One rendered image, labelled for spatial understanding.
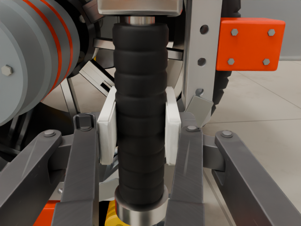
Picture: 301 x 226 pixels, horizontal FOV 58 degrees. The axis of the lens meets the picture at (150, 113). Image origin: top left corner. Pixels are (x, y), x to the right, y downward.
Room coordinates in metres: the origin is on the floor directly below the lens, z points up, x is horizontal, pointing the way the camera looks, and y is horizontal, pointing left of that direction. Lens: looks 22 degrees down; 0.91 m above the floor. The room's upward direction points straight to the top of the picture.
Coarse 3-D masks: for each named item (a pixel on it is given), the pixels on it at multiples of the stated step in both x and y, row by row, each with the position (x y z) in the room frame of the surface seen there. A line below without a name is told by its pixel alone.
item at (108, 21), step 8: (88, 0) 0.87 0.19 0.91; (112, 16) 0.88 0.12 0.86; (104, 24) 0.88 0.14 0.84; (112, 24) 0.88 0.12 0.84; (104, 32) 0.88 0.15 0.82; (80, 56) 0.92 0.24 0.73; (96, 56) 0.92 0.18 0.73; (104, 56) 0.92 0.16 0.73; (112, 56) 0.92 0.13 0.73; (104, 64) 0.92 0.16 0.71; (112, 64) 0.92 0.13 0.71
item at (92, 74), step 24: (72, 0) 0.49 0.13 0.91; (96, 24) 0.51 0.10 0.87; (96, 48) 0.51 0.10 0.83; (168, 48) 0.49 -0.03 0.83; (72, 72) 0.49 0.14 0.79; (96, 72) 0.49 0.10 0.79; (168, 72) 0.61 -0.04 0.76; (72, 96) 0.49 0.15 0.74; (24, 120) 0.49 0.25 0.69; (48, 120) 0.62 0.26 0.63; (72, 120) 0.49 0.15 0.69; (0, 144) 0.47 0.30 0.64; (24, 144) 0.50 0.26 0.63
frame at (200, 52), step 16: (192, 0) 0.39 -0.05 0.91; (208, 0) 0.39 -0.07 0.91; (192, 16) 0.39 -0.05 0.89; (208, 16) 0.39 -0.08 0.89; (192, 32) 0.39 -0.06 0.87; (208, 32) 0.39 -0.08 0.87; (192, 48) 0.39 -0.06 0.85; (208, 48) 0.39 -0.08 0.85; (192, 64) 0.39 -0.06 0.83; (208, 64) 0.39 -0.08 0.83; (192, 80) 0.39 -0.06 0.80; (208, 80) 0.39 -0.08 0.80; (192, 96) 0.39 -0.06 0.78; (208, 96) 0.39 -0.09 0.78; (192, 112) 0.38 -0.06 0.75; (208, 112) 0.38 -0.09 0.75; (0, 160) 0.44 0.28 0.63; (64, 176) 0.40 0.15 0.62; (112, 176) 0.39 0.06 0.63; (112, 192) 0.38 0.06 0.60
